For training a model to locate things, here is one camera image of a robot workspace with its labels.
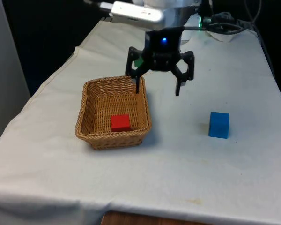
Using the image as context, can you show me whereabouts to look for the red cube block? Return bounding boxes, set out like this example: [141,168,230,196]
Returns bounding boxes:
[110,114,132,133]

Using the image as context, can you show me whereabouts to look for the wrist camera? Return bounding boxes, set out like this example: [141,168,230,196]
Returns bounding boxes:
[99,1,165,24]

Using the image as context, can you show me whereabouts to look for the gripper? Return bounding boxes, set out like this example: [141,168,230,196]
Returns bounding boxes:
[125,26,195,97]

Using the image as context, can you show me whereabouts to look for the wicker basket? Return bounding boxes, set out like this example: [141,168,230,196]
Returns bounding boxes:
[75,75,153,150]

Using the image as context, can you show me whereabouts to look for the blue cube block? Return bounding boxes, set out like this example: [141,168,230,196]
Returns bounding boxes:
[208,111,230,139]

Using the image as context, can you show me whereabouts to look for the green cube block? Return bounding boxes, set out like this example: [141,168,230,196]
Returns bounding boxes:
[134,57,145,69]

